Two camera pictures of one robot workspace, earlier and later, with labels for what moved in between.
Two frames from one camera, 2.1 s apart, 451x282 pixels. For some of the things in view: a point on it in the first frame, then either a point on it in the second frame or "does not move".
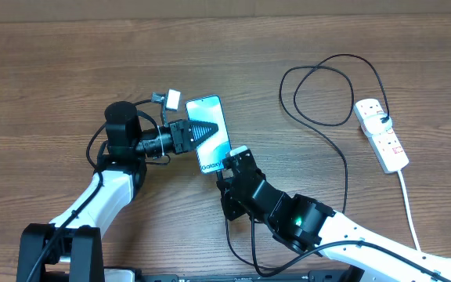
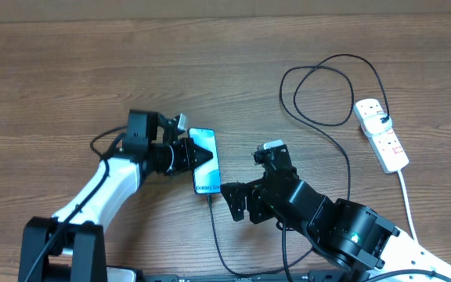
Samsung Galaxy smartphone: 211,154 → 207,175
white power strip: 386,146 does not move
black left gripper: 181,131 → 187,147
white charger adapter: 373,124 does not move
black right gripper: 235,207 → 241,192
